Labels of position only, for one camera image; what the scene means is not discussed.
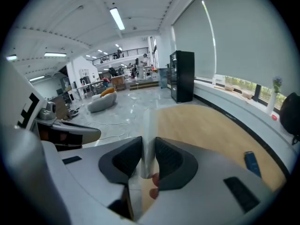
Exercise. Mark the wooden platform steps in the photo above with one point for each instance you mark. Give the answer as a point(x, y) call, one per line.
point(144, 85)

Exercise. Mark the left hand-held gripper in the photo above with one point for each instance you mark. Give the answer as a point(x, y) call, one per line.
point(18, 95)

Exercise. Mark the brown wooden cabinet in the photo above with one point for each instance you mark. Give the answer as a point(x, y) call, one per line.
point(117, 82)

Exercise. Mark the black backpack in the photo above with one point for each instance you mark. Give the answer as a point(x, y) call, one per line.
point(290, 116)

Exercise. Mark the long ceiling light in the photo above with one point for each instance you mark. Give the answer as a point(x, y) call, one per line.
point(55, 54)
point(117, 17)

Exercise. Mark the black upright device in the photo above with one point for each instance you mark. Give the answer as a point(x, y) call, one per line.
point(257, 92)

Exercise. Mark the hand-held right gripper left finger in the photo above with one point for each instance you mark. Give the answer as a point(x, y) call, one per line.
point(93, 172)

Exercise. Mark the black glass-door cabinet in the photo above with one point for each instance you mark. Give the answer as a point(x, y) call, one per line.
point(184, 76)

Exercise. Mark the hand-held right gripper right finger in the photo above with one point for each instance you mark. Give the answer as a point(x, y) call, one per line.
point(206, 177)

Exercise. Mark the grey round sofa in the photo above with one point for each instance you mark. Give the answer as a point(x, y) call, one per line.
point(100, 103)

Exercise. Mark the person's right hand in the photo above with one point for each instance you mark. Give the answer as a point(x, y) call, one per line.
point(155, 179)

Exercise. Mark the black balcony railing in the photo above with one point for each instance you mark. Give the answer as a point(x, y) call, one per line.
point(122, 54)

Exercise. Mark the white vase with flowers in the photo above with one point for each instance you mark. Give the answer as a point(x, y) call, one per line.
point(273, 99)

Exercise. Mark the left hand-held gripper camera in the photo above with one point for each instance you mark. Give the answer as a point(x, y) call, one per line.
point(47, 111)

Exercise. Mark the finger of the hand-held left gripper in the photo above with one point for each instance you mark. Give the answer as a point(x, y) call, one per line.
point(91, 133)

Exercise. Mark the grey roller blind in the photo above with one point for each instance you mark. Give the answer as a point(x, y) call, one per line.
point(253, 43)
point(194, 46)

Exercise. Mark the wooden coffee table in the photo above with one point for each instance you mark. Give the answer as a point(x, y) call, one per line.
point(211, 130)

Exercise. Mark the orange cushion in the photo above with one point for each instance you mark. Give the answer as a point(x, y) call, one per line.
point(107, 92)

